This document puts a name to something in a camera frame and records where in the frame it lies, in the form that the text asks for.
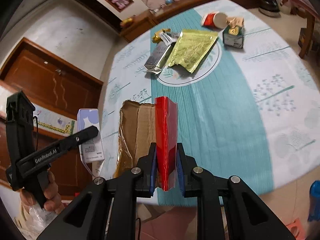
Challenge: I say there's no purple white carton box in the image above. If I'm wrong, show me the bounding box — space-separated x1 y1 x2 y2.
77 108 105 164

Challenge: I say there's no yellow cardboard box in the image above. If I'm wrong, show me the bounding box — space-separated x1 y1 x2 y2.
113 100 156 178

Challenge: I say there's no red foil bag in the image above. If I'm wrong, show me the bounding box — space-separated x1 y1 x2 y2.
155 96 178 192

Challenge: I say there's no green gold foil bag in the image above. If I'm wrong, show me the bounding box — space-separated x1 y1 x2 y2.
165 29 219 74

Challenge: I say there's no person left hand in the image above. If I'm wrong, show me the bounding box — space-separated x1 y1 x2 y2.
20 171 65 215

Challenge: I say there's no pink plastic stool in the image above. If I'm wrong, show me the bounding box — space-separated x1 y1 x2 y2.
286 218 306 240

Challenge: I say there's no blue plastic stool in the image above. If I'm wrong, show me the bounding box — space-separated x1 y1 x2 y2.
308 180 320 222

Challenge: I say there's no brown wooden cabinet door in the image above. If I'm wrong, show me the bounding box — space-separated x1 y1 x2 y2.
1 37 103 119

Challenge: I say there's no white teal patterned tablecloth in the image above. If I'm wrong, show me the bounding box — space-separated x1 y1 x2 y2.
100 0 319 194

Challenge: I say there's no white plate with rim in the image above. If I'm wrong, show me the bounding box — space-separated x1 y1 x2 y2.
156 40 223 87

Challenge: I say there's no wooden sideboard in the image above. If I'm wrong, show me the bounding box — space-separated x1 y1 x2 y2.
120 0 260 42

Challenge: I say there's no white printed medicine box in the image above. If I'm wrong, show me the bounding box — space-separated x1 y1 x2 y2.
144 41 175 74

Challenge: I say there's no green small carton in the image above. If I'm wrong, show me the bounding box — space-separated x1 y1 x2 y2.
222 25 245 49

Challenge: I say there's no yellow crumpled wrapper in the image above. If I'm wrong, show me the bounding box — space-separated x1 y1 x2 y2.
152 28 172 43

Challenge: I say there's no red paper cup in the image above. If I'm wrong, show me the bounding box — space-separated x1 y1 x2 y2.
201 11 228 29

